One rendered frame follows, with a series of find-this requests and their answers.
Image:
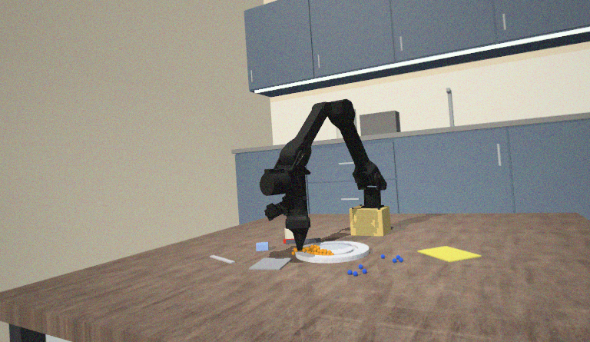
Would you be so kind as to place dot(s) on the white round plate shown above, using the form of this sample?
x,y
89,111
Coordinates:
x,y
344,251

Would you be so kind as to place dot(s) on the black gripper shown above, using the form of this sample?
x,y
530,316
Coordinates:
x,y
297,221

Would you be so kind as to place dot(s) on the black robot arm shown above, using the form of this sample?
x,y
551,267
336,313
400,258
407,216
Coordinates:
x,y
288,174

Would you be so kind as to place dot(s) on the yellow flat square pad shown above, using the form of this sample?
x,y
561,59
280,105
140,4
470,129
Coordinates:
x,y
449,254

